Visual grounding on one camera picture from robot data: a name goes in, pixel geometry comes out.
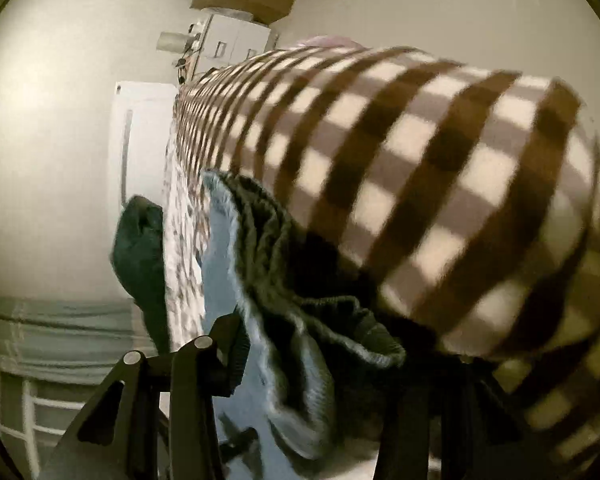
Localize white window frame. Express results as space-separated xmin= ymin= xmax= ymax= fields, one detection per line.
xmin=0 ymin=374 xmax=88 ymax=480

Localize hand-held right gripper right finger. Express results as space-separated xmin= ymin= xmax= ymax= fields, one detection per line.
xmin=380 ymin=355 xmax=546 ymax=480

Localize white door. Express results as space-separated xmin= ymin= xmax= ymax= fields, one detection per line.
xmin=107 ymin=80 xmax=181 ymax=302

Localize brown white checked blanket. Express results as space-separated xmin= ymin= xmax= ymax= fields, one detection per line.
xmin=172 ymin=45 xmax=600 ymax=480

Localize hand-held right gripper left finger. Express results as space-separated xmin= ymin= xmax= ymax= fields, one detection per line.
xmin=40 ymin=315 xmax=252 ymax=480

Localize dark green pants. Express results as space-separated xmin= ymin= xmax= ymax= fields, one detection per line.
xmin=200 ymin=169 xmax=407 ymax=461

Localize floral bedsheet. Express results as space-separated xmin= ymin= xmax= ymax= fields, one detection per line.
xmin=161 ymin=125 xmax=217 ymax=356

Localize dark green cloth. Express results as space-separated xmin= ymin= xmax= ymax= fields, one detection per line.
xmin=110 ymin=195 xmax=172 ymax=356

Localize pink cloth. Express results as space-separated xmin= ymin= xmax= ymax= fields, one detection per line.
xmin=300 ymin=35 xmax=368 ymax=52

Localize white drawer cabinet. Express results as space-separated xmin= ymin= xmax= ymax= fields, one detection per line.
xmin=196 ymin=7 xmax=281 ymax=72

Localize grey-green curtain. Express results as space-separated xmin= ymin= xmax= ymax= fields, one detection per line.
xmin=0 ymin=295 xmax=158 ymax=377

